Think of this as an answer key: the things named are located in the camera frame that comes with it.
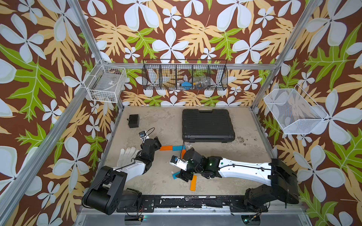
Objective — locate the black plastic tool case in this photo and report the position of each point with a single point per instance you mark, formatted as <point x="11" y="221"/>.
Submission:
<point x="207" y="126"/>

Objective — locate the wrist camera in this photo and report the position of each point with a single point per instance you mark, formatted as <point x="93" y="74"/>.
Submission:
<point x="143" y="135"/>
<point x="177" y="162"/>

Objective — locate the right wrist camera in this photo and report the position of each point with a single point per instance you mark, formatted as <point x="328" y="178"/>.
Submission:
<point x="177" y="162"/>

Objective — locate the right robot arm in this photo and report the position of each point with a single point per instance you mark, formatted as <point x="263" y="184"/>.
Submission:
<point x="257" y="183"/>

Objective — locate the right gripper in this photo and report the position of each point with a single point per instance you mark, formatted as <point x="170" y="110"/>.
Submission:
<point x="184" y="175"/>

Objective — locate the small black box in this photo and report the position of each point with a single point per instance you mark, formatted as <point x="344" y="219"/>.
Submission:
<point x="133" y="121"/>

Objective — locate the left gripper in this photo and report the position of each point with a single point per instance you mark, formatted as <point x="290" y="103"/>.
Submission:
<point x="157" y="143"/>

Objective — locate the black wire basket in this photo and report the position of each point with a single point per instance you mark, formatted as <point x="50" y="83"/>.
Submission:
<point x="169" y="74"/>

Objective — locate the blue object in basket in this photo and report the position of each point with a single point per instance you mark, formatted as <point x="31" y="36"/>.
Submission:
<point x="186" y="85"/>

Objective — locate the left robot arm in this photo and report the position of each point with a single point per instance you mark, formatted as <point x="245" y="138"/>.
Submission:
<point x="107" y="193"/>

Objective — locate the white cloth glove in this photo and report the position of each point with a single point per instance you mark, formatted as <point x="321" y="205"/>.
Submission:
<point x="127" y="156"/>

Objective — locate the teal block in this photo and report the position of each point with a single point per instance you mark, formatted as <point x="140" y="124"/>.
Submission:
<point x="175" y="175"/>
<point x="178" y="148"/>

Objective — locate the white mesh basket right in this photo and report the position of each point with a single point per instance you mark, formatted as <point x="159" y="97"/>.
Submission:
<point x="294" y="110"/>

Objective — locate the white wire basket left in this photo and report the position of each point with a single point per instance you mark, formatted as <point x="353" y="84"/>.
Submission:
<point x="105" y="82"/>

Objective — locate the orange block bottom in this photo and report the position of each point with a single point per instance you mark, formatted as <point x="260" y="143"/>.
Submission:
<point x="193" y="183"/>

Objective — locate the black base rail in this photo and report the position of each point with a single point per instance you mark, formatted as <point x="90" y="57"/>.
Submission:
<point x="235" y="203"/>

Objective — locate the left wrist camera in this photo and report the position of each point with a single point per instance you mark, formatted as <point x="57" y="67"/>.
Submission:
<point x="143" y="135"/>

